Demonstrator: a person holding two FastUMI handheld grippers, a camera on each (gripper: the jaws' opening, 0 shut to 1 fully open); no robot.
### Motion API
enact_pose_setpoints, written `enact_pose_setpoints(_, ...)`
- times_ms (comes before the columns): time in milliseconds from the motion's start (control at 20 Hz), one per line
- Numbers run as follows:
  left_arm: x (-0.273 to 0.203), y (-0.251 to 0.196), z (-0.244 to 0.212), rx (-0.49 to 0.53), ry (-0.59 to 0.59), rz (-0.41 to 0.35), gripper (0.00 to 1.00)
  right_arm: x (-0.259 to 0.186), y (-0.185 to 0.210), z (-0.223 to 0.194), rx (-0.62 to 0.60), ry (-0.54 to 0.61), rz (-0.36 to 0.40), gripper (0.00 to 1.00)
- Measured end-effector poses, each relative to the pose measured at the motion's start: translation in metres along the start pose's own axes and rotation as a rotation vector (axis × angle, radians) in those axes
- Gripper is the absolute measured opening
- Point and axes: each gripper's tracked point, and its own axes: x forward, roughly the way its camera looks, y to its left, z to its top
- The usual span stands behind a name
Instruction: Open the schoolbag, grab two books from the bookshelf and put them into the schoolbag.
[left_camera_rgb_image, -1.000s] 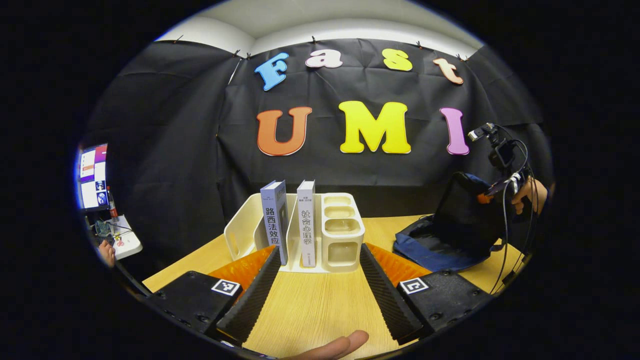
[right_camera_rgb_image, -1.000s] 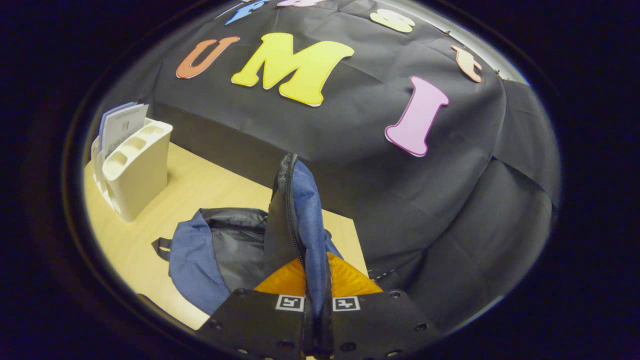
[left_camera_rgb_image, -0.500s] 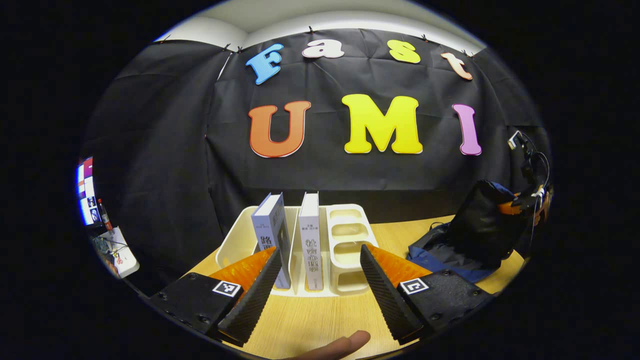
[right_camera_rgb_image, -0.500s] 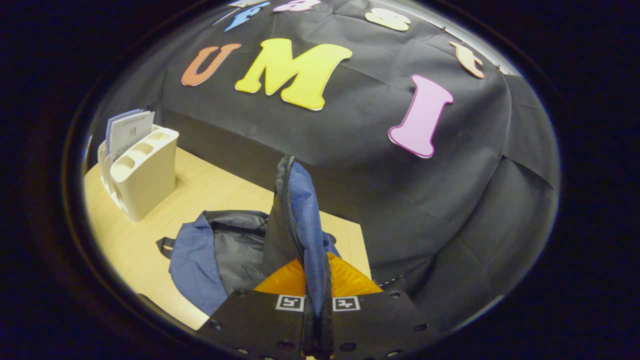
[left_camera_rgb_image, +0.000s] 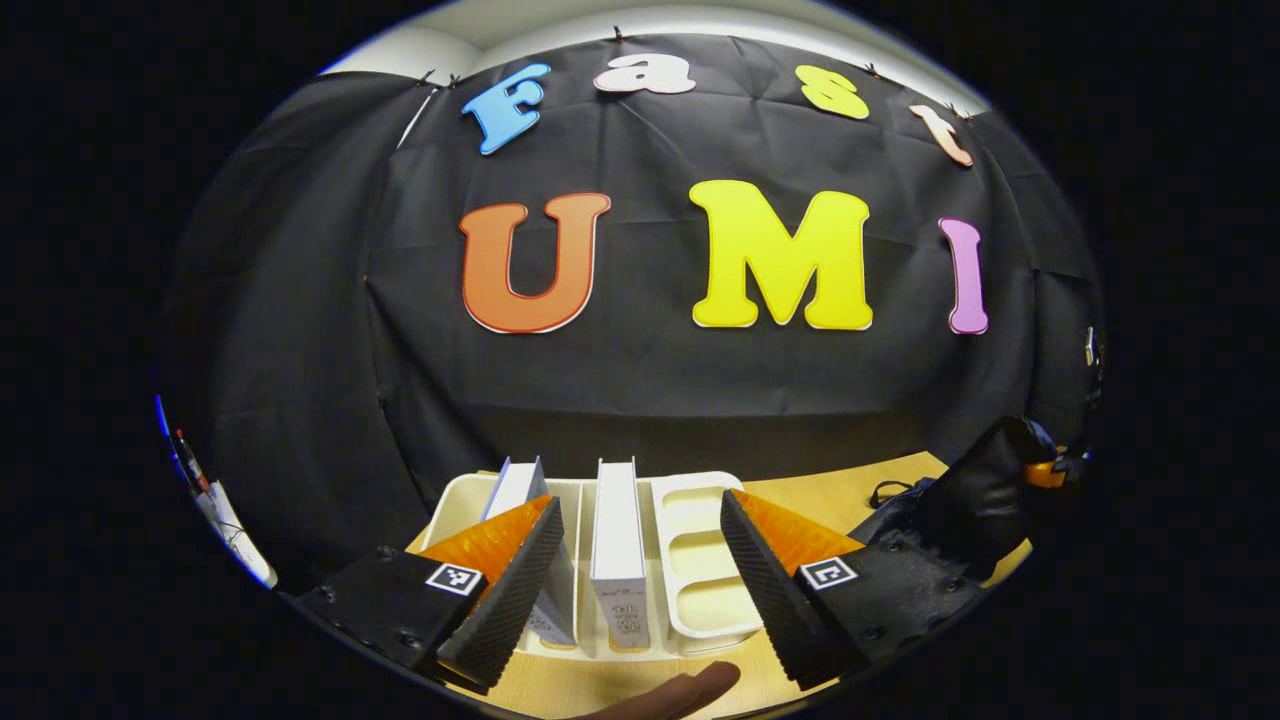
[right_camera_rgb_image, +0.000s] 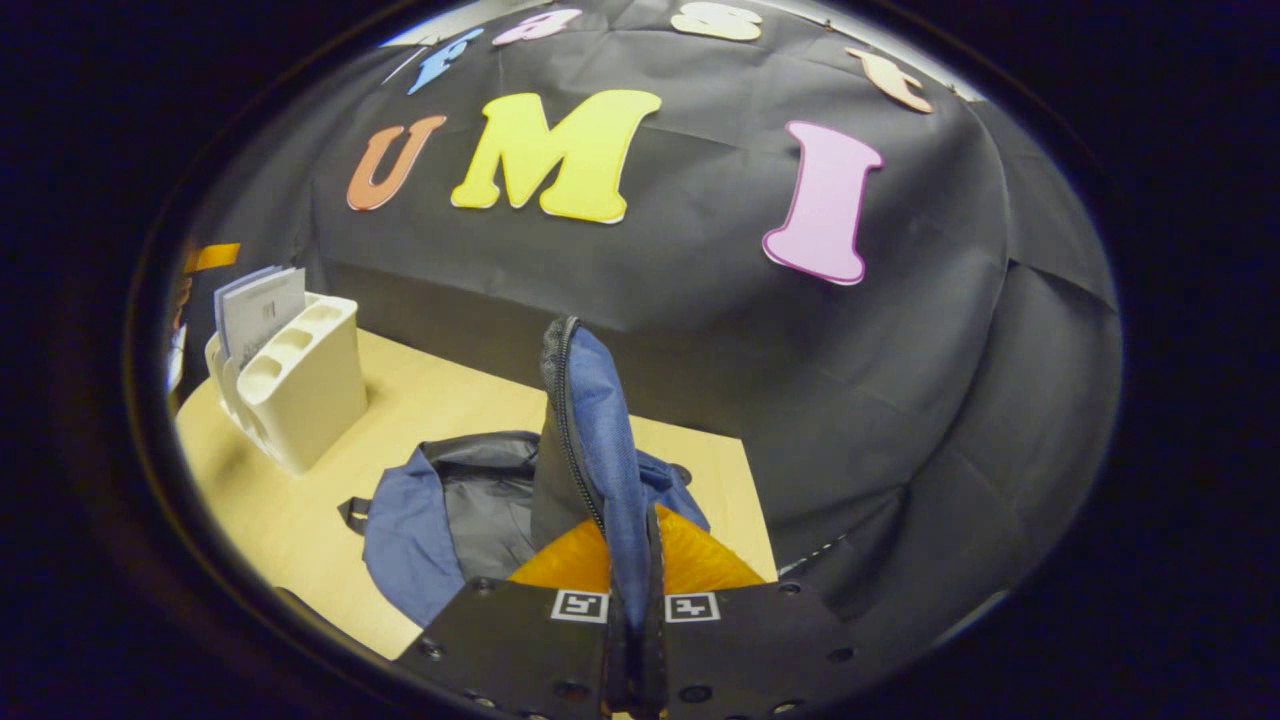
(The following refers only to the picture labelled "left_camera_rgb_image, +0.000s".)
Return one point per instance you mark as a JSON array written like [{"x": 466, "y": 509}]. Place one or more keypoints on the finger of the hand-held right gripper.
[{"x": 1048, "y": 472}]

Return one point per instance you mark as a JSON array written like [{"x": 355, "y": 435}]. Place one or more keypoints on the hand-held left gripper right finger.
[{"x": 770, "y": 600}]

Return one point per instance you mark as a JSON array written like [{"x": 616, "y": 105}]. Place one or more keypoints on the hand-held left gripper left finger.
[{"x": 505, "y": 610}]

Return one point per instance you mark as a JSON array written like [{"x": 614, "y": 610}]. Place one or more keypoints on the blue schoolbag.
[{"x": 980, "y": 490}]

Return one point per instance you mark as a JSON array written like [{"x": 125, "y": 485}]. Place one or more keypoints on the cream plastic bookshelf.
[{"x": 700, "y": 560}]

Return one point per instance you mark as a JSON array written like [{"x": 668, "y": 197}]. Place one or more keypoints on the grey patterned cover book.
[{"x": 618, "y": 540}]

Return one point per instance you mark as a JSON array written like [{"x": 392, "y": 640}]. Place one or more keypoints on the black backdrop cloth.
[{"x": 640, "y": 400}]

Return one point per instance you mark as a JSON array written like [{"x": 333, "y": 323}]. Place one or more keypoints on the white side table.
[{"x": 235, "y": 535}]

